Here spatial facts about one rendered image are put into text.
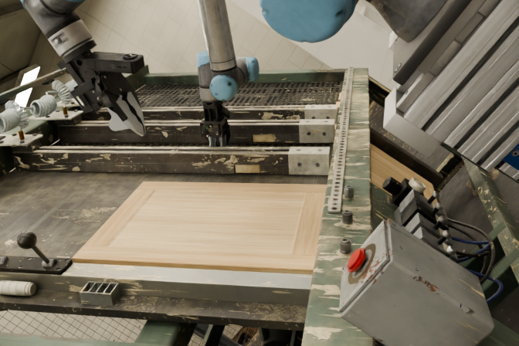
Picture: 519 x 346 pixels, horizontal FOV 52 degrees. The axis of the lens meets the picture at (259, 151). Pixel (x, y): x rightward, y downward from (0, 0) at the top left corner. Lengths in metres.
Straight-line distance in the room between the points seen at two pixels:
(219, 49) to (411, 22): 0.76
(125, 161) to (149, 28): 5.60
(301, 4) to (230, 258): 0.68
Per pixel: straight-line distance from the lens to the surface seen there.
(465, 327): 0.79
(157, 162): 1.75
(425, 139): 0.89
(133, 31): 7.44
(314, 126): 1.89
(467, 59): 0.85
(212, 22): 1.47
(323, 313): 0.99
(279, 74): 2.84
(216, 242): 1.28
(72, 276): 1.22
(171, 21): 7.18
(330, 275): 1.09
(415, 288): 0.75
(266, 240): 1.27
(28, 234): 1.17
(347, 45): 5.26
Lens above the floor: 1.18
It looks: 3 degrees down
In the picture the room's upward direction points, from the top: 57 degrees counter-clockwise
